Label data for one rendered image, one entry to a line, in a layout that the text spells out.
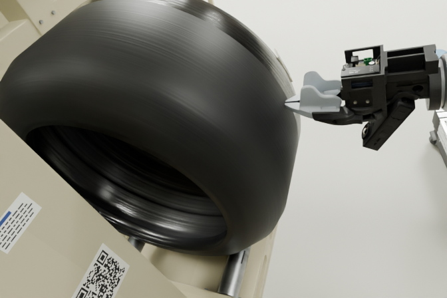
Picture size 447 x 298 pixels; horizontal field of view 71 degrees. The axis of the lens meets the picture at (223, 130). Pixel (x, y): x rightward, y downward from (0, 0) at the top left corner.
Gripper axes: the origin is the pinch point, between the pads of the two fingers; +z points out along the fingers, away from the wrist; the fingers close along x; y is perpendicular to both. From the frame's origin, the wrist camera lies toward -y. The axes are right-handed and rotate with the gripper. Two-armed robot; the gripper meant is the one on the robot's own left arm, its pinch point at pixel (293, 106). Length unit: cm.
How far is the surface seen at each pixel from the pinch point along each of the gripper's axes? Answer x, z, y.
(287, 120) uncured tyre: 2.0, 0.9, -1.1
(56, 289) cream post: 35.8, 19.2, 7.0
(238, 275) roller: 18.3, 15.9, -30.4
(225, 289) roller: 21.8, 17.4, -29.6
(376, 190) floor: -69, -6, -124
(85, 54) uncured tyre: 12.7, 19.7, 22.4
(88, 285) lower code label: 33.8, 19.6, 2.6
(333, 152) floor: -94, 18, -121
